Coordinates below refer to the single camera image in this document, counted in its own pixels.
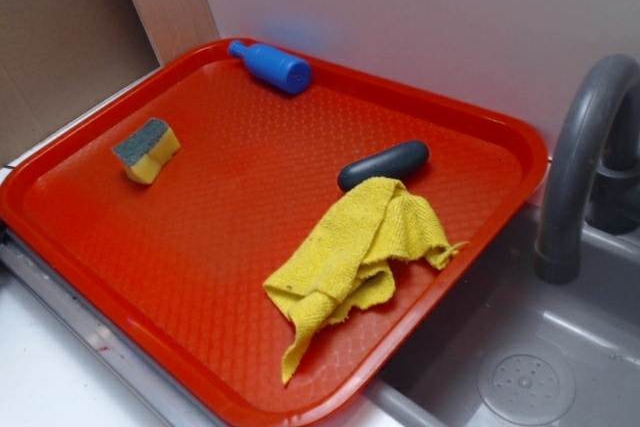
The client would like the yellow green sponge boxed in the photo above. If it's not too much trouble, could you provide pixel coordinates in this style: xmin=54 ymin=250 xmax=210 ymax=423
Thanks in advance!
xmin=112 ymin=118 xmax=181 ymax=185

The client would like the yellow cloth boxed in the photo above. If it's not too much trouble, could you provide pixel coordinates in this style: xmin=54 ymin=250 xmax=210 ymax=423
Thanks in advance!
xmin=263 ymin=177 xmax=462 ymax=384

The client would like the dark green plastic pickle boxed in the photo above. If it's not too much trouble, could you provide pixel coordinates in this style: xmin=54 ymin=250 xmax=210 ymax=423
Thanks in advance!
xmin=337 ymin=140 xmax=430 ymax=192

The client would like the grey plastic faucet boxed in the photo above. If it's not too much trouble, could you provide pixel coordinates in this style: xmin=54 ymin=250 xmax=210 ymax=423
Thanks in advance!
xmin=534 ymin=54 xmax=639 ymax=284

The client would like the red plastic tray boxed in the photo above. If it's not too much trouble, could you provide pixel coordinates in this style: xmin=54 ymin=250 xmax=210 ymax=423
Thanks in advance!
xmin=1 ymin=41 xmax=547 ymax=426

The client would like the grey plastic sink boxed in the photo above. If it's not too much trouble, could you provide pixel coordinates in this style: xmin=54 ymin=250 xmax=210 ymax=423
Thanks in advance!
xmin=366 ymin=206 xmax=639 ymax=426

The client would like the blue plastic bottle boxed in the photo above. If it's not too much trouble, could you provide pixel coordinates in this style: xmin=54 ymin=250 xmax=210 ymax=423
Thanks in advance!
xmin=228 ymin=40 xmax=312 ymax=95

